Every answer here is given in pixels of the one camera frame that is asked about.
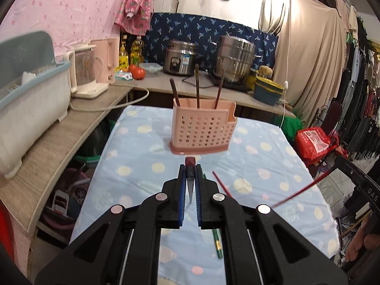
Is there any brown chopstick gold band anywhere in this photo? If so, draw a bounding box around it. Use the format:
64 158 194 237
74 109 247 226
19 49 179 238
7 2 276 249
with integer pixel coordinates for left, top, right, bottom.
195 64 200 109

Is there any person's hand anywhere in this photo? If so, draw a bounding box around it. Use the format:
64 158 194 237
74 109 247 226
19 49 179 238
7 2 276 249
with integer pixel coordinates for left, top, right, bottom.
345 216 380 262

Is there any hanging clothes rack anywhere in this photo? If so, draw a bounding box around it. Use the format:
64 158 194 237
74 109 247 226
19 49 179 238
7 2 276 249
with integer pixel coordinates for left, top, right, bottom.
336 8 379 159

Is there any yellow oil bottle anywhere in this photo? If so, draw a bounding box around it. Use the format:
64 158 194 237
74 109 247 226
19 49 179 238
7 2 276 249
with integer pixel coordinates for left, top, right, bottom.
129 36 144 66
118 35 129 71

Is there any blue patterned cloth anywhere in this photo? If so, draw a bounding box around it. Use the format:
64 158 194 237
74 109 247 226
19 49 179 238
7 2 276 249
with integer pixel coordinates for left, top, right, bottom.
142 12 278 70

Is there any yellow oil bottle left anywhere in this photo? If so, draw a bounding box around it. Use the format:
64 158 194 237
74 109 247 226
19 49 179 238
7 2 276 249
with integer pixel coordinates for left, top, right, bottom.
118 35 129 71

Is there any clear food container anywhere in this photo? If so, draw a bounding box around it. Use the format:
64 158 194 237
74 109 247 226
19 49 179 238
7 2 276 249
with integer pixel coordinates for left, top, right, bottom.
138 62 163 77

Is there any glass kettle white base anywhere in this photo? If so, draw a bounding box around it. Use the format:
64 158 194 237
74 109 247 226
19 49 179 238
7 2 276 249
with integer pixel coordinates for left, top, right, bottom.
63 43 109 99

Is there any white power cable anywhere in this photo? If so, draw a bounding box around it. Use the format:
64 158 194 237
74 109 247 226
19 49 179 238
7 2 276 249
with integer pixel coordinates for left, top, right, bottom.
69 84 150 113

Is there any light blue planet tablecloth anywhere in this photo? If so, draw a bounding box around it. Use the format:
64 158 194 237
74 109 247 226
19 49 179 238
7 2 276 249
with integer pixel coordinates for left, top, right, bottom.
72 105 339 284

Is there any beige curtain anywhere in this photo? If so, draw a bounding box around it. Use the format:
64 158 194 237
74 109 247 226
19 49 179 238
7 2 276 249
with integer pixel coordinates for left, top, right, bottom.
258 0 348 125

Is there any green plastic bag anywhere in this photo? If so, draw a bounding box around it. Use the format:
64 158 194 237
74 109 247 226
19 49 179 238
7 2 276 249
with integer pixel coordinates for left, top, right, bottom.
271 114 303 143

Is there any red plastic item left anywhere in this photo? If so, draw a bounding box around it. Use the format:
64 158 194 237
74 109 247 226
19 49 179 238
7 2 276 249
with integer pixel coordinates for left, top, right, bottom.
0 201 14 261

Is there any silver rice cooker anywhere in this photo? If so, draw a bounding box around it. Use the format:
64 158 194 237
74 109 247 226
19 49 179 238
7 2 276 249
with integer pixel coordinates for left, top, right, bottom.
163 40 198 76

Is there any red plastic bag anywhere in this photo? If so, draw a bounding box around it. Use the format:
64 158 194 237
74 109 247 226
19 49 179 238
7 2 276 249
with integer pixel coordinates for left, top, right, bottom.
294 127 339 166

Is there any dark maroon chopstick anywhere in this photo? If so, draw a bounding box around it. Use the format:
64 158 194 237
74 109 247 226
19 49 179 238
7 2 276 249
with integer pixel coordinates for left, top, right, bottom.
169 78 180 107

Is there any wooden counter shelf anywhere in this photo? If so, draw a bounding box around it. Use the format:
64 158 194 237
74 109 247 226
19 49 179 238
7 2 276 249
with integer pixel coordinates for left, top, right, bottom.
0 70 296 234

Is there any stainless steel steamer pot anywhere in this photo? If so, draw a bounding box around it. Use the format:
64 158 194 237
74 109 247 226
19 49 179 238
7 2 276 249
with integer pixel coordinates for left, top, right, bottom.
210 36 261 84

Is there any yellow oil bottle right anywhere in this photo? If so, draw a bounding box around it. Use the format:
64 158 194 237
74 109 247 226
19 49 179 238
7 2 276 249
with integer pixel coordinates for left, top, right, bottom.
129 36 144 66

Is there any white hanging cord switch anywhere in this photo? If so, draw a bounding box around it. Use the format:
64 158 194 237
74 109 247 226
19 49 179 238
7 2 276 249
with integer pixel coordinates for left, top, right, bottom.
280 0 291 126

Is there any white dish rack bin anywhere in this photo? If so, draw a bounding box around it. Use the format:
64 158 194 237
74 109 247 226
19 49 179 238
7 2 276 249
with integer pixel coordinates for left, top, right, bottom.
1 62 71 179

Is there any dark red chopstick gold band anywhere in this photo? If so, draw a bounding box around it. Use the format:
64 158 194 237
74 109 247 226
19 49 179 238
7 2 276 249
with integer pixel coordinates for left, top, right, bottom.
214 70 225 109

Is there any pink appliance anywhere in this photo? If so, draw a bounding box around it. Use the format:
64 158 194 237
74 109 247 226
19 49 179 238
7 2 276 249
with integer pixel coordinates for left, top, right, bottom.
90 37 120 84

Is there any teal tissue packet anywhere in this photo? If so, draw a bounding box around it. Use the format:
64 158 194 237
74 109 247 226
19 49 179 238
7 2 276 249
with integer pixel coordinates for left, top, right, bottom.
115 71 133 81

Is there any pink perforated utensil holder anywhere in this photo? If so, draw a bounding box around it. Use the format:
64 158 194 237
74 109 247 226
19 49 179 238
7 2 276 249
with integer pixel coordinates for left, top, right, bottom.
170 98 238 154

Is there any red tomato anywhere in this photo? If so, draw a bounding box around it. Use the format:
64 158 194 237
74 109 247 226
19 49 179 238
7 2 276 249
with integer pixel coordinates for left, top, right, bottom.
129 64 146 81

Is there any pink floral garment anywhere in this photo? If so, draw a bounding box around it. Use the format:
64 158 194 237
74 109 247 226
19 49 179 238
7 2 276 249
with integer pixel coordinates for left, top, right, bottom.
114 0 154 36

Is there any green chopstick gold band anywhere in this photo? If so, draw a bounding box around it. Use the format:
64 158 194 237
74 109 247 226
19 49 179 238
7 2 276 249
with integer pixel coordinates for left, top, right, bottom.
212 229 223 259

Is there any teal dish rack lid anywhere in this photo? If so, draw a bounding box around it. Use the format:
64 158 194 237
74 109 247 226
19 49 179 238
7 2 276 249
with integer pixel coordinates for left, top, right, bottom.
0 31 57 89

